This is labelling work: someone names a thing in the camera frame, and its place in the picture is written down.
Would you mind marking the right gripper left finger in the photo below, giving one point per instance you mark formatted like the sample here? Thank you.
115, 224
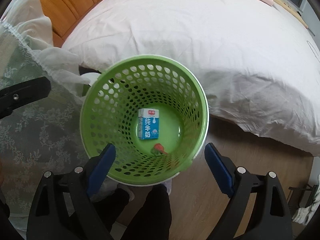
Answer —
61, 207

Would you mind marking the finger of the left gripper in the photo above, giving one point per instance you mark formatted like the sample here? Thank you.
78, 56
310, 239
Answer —
22, 94

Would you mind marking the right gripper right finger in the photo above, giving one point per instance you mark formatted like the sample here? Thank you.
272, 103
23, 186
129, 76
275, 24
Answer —
270, 217

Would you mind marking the blue white milk carton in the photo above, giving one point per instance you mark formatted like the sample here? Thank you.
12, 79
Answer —
148, 123

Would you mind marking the lace tablecloth with ruffle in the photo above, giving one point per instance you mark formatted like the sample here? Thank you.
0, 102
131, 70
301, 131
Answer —
43, 135

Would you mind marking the red silver foil wrapper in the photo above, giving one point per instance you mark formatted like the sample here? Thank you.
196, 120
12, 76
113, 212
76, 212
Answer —
158, 149

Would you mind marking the green plastic waste basket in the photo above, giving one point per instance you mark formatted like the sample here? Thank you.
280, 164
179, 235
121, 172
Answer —
109, 115

